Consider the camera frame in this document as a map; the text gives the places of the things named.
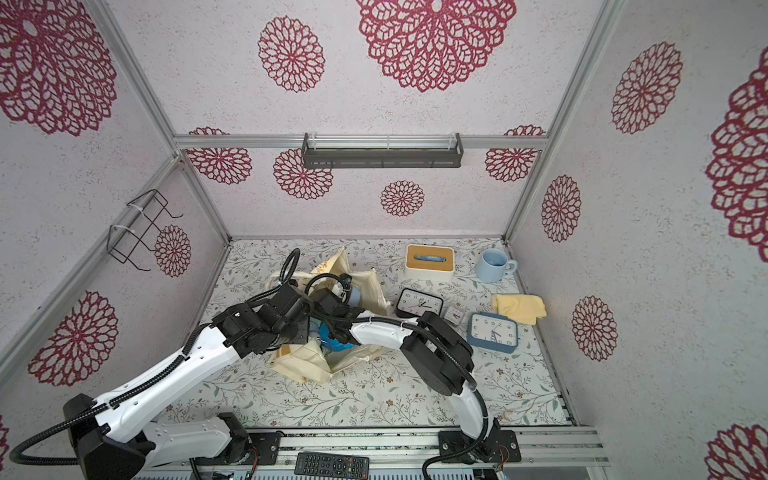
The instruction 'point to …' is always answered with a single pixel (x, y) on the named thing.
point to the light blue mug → (493, 265)
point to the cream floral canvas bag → (312, 362)
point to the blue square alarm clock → (493, 331)
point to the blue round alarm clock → (324, 336)
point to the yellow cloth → (523, 308)
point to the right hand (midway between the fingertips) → (315, 298)
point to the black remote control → (332, 465)
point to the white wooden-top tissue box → (425, 262)
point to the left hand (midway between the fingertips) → (301, 329)
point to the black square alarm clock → (412, 303)
